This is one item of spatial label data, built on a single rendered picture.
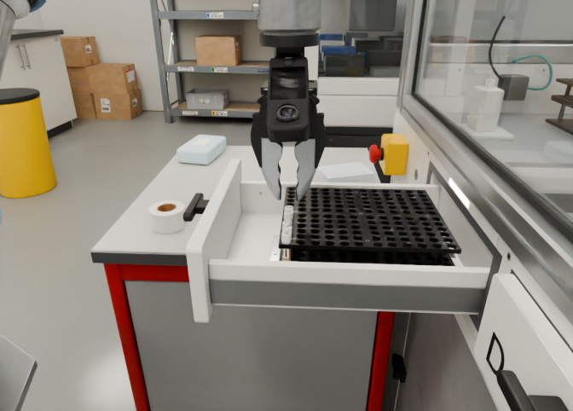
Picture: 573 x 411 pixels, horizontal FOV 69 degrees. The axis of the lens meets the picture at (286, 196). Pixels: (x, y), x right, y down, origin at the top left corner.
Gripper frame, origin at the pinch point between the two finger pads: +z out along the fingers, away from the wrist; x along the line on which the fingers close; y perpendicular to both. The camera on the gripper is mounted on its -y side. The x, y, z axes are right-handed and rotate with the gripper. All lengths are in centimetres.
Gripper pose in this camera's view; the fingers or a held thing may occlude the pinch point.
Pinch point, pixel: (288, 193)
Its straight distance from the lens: 55.9
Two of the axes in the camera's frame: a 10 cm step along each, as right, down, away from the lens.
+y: 0.6, -4.2, 9.0
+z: 0.0, 9.1, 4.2
